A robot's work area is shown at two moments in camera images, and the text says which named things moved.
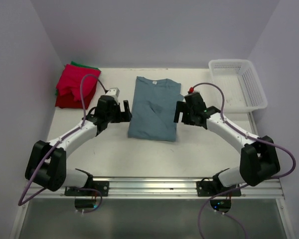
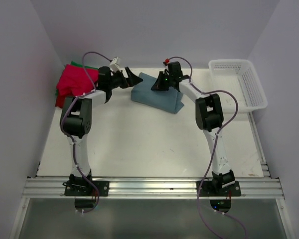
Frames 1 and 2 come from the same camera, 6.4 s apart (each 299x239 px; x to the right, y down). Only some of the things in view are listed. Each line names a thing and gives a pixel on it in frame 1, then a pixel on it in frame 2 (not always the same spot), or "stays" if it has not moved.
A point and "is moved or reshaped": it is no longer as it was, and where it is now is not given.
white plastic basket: [242, 88] stays
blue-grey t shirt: [153, 109] is moved or reshaped
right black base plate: [210, 188] stays
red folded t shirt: [68, 90] stays
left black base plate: [103, 186] stays
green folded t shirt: [74, 63] stays
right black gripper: [180, 107] to [158, 85]
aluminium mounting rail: [156, 188] stays
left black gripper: [122, 116] to [131, 80]
